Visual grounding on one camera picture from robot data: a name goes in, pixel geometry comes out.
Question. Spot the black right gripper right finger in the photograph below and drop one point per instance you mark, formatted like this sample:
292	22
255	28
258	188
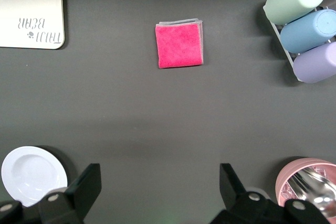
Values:
236	203

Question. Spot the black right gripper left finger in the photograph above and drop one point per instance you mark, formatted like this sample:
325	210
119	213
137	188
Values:
78	195

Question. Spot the white round plate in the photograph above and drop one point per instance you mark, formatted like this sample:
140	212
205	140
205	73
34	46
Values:
29	171

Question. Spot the pink bowl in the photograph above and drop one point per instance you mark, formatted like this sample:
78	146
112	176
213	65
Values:
283	179

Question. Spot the metal scoop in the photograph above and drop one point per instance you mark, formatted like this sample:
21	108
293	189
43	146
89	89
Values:
315	184

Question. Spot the pale purple cup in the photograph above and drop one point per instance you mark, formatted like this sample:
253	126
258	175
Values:
317	64

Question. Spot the pink folded cloth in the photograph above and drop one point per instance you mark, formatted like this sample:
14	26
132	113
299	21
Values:
178	45

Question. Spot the pale blue cup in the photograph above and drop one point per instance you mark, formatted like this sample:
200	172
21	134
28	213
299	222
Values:
304	31

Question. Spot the pale green cup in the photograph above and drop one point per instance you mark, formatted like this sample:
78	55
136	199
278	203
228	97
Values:
291	1

